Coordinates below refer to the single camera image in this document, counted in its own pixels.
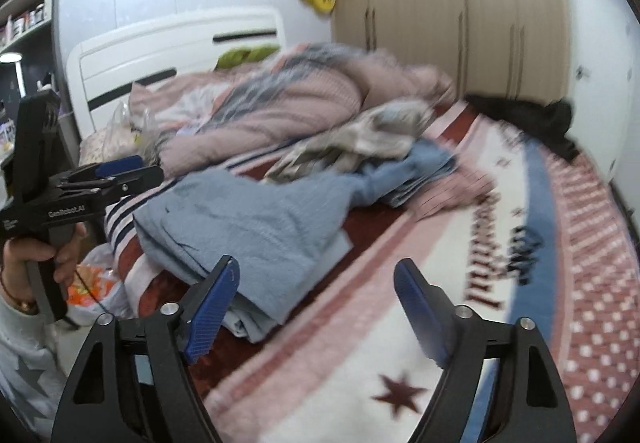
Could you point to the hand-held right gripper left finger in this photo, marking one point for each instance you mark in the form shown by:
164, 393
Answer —
210, 318

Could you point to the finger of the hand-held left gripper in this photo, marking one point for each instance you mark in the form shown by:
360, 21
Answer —
137, 179
120, 164

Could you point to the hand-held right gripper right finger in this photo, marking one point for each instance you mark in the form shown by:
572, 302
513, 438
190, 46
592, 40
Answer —
420, 318

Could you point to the grey-blue pants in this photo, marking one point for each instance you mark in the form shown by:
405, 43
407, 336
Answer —
240, 228

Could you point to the person's left forearm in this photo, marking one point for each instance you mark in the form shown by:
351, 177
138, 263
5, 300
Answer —
25, 363

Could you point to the person's left hand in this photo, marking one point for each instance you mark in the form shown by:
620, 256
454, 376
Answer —
20, 268

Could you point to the clear plastic bag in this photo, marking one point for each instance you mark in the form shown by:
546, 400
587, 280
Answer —
135, 128

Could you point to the light blue garment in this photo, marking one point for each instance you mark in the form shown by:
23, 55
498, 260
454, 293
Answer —
250, 323

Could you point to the printed striped dotted blanket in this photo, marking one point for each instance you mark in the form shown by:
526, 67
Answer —
480, 273

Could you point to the white desk lamp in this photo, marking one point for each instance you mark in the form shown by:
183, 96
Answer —
15, 68

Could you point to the orange plastic bag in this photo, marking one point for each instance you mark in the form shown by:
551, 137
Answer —
92, 283

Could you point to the white bed headboard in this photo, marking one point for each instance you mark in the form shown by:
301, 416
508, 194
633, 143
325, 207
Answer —
160, 48

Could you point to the pink striped garment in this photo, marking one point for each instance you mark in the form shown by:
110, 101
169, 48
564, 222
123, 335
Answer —
460, 193

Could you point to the blue folded garment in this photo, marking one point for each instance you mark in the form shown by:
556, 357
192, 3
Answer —
415, 173

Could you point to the green pillow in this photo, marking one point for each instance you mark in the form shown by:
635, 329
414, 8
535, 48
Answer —
245, 55

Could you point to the pink quilt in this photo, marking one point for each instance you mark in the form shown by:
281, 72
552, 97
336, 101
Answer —
300, 103

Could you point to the floral patterned cloth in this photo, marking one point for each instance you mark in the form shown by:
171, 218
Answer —
360, 138

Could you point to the black jacket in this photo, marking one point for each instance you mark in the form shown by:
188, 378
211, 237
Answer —
525, 123

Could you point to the white door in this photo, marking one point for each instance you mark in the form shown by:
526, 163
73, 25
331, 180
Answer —
595, 73

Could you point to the beige wooden wardrobe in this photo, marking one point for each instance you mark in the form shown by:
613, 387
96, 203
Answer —
435, 8

